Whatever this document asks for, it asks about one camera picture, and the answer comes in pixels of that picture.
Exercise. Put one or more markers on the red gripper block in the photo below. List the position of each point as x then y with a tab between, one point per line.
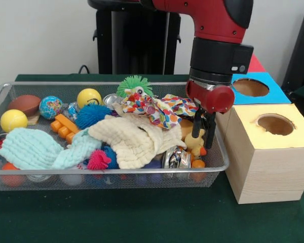
218	100

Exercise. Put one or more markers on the white multicolour dotted cloth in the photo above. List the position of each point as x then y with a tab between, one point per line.
139	103
177	107

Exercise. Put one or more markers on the cream waffle cloth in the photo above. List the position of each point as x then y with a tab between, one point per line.
131	141

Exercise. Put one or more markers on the green fuzzy toy with eyes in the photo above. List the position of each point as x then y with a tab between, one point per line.
128	84

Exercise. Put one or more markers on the orange plastic grid tray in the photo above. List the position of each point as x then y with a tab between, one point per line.
63	126

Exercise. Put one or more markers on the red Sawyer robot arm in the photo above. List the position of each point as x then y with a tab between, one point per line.
212	38

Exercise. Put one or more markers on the wooden box with three holes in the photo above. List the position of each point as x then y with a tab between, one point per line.
273	174

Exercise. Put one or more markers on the yellow ball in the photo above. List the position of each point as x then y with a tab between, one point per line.
13	121
87	96

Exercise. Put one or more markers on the black chair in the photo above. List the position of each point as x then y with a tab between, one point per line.
301	50

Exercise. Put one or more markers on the blue globe print ball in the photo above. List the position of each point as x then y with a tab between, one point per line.
50	107

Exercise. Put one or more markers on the mint green cloth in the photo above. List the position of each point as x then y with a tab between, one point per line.
30	149

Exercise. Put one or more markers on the brown toy football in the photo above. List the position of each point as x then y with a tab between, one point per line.
24	103

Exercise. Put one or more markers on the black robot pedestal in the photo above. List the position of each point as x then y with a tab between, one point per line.
131	38

